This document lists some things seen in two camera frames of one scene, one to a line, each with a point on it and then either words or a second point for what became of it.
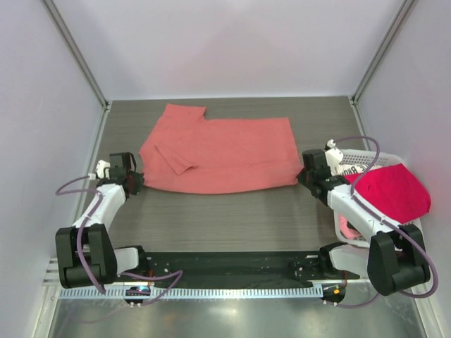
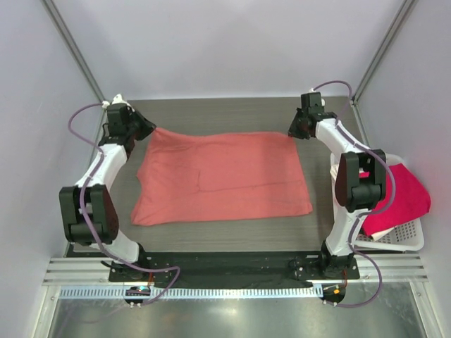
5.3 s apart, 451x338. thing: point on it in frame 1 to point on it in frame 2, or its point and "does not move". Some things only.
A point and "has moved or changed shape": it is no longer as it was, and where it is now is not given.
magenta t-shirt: (395, 191) does not move
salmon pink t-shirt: (185, 151) has moved or changed shape
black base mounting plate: (239, 268) does not move
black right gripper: (301, 177) to (293, 131)
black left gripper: (138, 182) to (147, 127)
